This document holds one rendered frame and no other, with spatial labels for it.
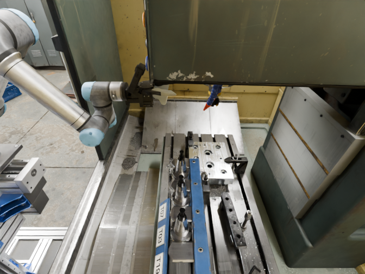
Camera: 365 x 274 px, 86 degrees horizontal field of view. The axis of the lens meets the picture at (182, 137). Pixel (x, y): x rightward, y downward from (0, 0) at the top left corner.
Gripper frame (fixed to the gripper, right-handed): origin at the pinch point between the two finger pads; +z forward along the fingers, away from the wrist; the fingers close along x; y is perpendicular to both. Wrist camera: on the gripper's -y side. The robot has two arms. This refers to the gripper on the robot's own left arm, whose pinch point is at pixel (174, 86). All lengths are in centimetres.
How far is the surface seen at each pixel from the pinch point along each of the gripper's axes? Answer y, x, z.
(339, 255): 70, 34, 78
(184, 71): -18.1, 32.7, 3.3
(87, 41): -6, -44, -48
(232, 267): 58, 43, 23
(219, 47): -22.6, 32.6, 9.8
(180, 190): 18.7, 34.3, 2.3
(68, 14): -20, -31, -48
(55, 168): 142, -86, -146
